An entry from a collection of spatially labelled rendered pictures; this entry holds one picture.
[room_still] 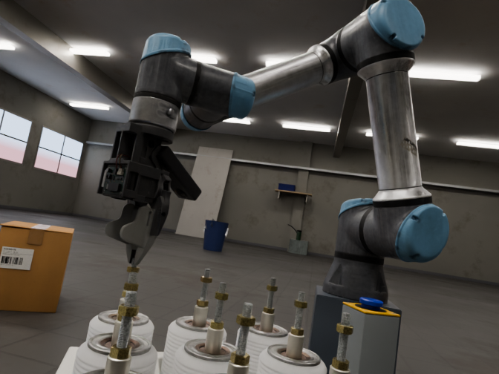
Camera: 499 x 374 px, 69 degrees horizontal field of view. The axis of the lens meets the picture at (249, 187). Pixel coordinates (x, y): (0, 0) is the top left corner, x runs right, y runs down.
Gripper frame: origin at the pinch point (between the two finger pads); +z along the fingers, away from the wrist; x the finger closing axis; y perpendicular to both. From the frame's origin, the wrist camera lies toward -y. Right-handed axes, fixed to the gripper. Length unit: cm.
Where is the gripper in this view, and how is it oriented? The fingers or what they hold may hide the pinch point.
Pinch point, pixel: (138, 255)
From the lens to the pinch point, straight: 61.7
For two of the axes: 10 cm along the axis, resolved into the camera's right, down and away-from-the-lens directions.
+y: -6.1, -1.9, -7.7
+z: -1.6, 9.8, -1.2
